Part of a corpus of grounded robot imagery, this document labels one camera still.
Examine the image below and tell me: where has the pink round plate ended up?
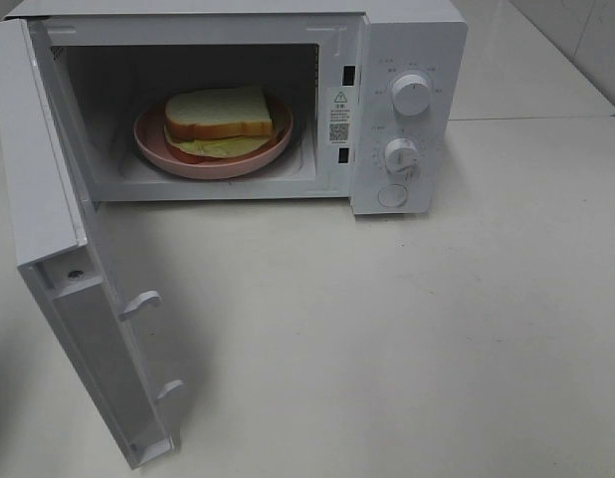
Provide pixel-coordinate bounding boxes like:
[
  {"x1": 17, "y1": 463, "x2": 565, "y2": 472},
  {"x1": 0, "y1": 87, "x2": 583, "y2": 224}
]
[{"x1": 133, "y1": 96, "x2": 295, "y2": 180}]

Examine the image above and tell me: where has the white lower microwave knob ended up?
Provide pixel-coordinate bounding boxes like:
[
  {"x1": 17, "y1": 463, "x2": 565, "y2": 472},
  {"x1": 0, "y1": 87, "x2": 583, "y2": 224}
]
[{"x1": 384, "y1": 138, "x2": 420, "y2": 174}]

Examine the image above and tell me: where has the white adjacent table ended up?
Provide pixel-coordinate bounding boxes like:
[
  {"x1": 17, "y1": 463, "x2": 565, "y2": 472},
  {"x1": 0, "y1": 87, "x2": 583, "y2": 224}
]
[{"x1": 436, "y1": 0, "x2": 615, "y2": 120}]

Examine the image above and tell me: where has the white bread sandwich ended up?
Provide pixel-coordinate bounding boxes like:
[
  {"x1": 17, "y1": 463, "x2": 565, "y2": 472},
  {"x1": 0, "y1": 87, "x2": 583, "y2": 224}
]
[{"x1": 163, "y1": 86, "x2": 288, "y2": 163}]

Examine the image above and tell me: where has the white microwave door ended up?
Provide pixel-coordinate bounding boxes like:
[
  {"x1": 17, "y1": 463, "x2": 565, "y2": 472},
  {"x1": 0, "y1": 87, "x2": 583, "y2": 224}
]
[{"x1": 0, "y1": 19, "x2": 175, "y2": 469}]

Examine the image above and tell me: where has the white microwave oven body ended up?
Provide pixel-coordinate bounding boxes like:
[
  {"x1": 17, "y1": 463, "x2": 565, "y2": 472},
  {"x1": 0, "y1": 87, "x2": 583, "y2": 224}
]
[{"x1": 1, "y1": 1, "x2": 468, "y2": 215}]

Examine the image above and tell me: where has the white microwave knob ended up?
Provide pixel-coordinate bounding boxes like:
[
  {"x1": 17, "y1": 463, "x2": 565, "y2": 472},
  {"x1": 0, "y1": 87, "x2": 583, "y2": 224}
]
[
  {"x1": 384, "y1": 138, "x2": 420, "y2": 174},
  {"x1": 390, "y1": 71, "x2": 432, "y2": 117}
]

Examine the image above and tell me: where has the white upper microwave knob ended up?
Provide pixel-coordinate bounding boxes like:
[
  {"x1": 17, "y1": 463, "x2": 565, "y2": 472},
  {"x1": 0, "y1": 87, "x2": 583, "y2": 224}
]
[{"x1": 390, "y1": 71, "x2": 432, "y2": 117}]

